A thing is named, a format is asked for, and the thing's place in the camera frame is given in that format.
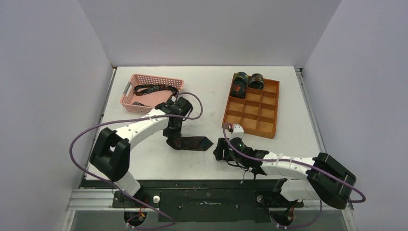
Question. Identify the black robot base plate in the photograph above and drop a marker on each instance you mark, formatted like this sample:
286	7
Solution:
216	200

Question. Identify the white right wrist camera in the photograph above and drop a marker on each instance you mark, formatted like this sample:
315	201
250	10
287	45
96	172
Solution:
237	131

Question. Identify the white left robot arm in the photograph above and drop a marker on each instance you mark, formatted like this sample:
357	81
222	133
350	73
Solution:
111	152

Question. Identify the pink perforated plastic basket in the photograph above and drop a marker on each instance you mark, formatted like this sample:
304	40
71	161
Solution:
143	104

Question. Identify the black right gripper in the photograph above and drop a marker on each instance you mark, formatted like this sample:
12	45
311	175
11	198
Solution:
221	151

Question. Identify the dark patterned tie in basket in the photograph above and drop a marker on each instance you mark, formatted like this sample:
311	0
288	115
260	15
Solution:
145	89

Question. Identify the rolled dark grey tie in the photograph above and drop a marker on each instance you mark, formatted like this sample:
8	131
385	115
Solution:
256	81

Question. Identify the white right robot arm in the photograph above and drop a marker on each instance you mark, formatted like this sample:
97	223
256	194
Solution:
304	178

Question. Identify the brown floral tie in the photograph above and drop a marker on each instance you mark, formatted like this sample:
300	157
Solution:
195	143

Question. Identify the rolled dark floral tie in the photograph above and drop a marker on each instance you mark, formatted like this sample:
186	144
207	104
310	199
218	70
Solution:
239	85

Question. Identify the wooden compartment tray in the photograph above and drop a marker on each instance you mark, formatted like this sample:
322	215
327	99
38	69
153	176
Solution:
257	113

